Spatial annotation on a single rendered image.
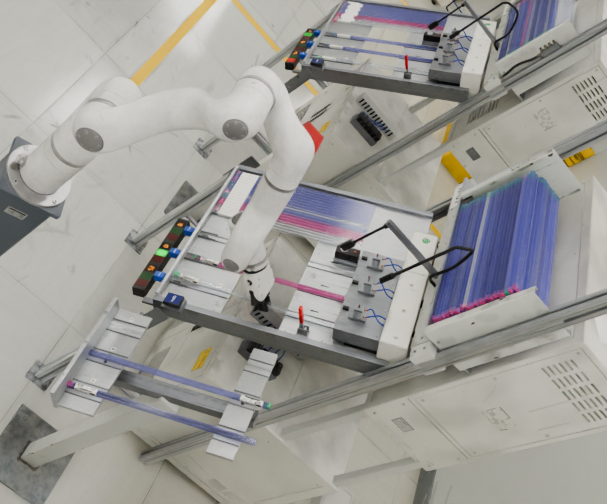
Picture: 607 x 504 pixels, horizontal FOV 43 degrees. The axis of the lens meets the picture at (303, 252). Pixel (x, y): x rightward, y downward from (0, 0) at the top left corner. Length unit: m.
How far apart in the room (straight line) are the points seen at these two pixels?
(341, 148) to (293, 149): 1.72
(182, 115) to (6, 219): 0.73
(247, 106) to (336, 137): 1.79
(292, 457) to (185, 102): 1.33
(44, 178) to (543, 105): 1.97
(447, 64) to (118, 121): 1.75
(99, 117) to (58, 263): 1.24
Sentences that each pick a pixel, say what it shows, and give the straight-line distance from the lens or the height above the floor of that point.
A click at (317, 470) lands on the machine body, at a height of 0.62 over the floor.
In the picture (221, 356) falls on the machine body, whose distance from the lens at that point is 2.53.
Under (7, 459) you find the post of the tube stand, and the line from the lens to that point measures 2.76.
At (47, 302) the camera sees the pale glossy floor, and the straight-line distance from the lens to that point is 2.98.
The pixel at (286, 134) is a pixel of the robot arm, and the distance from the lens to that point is 1.81.
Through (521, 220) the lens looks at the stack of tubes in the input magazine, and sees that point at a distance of 2.14.
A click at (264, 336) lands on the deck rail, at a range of 2.22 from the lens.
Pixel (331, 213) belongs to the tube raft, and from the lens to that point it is 2.59.
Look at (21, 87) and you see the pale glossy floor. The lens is 3.36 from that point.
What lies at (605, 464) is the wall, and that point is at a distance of 3.58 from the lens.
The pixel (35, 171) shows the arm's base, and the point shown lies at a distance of 2.19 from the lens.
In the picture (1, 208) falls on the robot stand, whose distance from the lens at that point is 2.31.
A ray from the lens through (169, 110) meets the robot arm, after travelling 1.86.
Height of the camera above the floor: 2.48
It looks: 39 degrees down
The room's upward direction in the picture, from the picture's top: 63 degrees clockwise
